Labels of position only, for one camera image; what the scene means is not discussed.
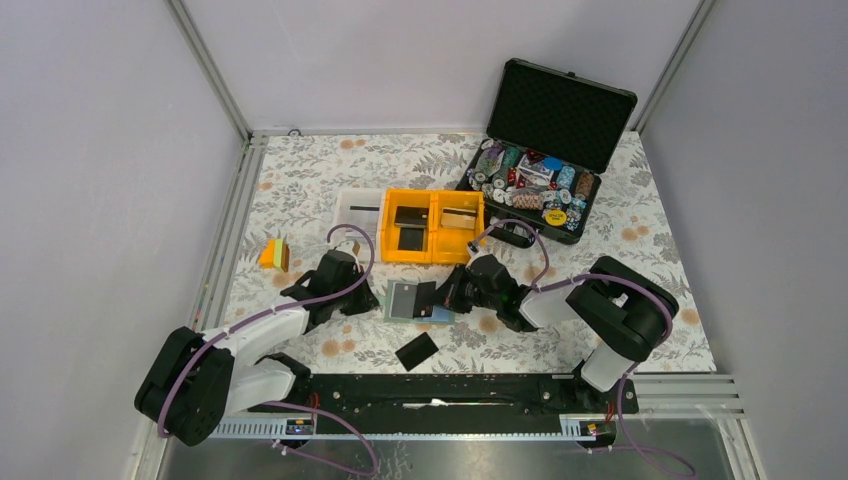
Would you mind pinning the yellow big blind chip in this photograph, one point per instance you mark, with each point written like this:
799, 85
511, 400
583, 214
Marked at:
555, 217

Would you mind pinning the orange poker chip stack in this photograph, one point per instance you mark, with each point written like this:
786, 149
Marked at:
526, 199

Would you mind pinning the floral table mat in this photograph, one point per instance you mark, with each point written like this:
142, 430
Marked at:
296, 212

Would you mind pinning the black poker chip case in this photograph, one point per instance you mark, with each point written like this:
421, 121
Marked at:
552, 132

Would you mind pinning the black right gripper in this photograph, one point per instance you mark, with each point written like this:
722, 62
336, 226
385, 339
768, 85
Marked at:
449, 293

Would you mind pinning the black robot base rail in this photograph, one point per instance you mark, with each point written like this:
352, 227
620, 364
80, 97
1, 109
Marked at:
454, 404

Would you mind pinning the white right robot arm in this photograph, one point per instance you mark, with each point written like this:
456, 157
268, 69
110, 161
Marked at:
629, 313

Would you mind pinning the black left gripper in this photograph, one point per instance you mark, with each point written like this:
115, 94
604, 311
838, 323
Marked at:
367, 301

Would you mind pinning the dark card in bin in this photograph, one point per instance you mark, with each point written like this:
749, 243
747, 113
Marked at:
412, 223

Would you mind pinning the card in yellow bin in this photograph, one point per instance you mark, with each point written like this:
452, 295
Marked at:
458, 219

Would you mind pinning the dark grey credit card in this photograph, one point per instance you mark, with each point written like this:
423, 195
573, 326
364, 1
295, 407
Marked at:
402, 298

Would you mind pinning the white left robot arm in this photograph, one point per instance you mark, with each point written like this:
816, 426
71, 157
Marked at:
198, 378

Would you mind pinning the white storage bin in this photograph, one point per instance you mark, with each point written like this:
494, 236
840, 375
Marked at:
358, 196

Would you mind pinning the black credit card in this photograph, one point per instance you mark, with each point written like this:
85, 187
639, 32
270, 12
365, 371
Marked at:
424, 300
416, 351

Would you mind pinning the yellow double storage bin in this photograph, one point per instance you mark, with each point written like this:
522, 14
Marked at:
443, 245

